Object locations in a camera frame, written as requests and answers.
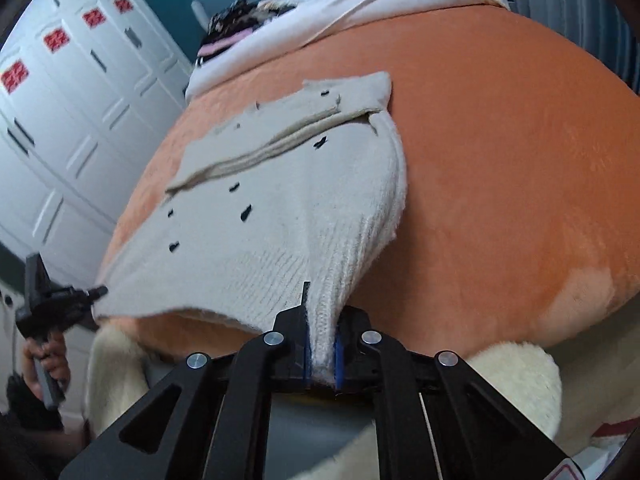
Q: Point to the red and white box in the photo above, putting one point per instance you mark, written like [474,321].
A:
[607,432]

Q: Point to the cream fluffy blanket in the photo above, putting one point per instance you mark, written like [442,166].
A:
[510,385]

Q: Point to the orange plush blanket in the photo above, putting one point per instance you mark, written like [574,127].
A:
[500,160]

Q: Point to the person's left hand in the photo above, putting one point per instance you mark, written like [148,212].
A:
[55,360]

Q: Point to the white wardrobe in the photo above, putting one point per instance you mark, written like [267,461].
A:
[75,110]

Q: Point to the beige knit sweater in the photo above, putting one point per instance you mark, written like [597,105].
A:
[280,210]

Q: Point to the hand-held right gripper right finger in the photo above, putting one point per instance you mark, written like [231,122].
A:
[339,360]

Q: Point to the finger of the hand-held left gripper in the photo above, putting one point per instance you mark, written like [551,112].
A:
[95,292]

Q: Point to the red paper decoration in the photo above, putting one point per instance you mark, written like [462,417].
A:
[94,17]
[123,5]
[56,40]
[15,76]

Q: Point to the grey striped curtain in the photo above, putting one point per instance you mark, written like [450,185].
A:
[575,10]

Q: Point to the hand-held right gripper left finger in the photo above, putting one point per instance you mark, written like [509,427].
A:
[306,355]

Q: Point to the pile of dark clothes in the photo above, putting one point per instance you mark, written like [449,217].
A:
[230,17]

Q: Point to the person's left forearm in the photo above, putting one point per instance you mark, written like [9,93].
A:
[25,425]

